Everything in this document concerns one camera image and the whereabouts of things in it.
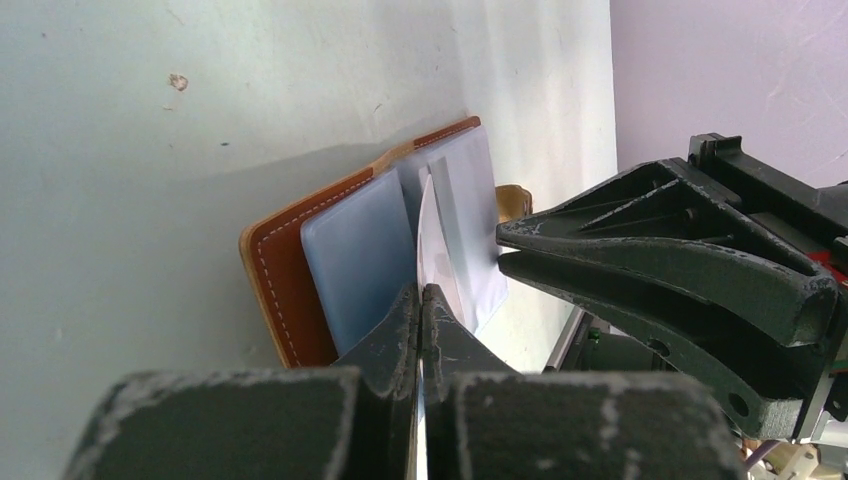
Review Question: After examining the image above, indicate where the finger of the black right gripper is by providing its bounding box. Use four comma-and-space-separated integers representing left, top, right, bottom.
498, 251, 824, 439

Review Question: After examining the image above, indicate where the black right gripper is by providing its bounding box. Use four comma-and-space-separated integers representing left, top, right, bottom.
496, 133, 847, 424

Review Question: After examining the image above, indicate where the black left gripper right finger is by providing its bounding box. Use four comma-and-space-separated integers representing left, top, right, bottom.
421, 284, 745, 479

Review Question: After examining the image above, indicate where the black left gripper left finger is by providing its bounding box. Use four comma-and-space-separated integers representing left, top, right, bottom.
63, 286, 420, 479

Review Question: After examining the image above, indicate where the brown leather card holder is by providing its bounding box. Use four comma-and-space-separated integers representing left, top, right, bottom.
239, 116, 532, 368

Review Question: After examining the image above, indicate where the credit card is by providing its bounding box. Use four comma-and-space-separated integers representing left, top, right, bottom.
416, 173, 465, 323

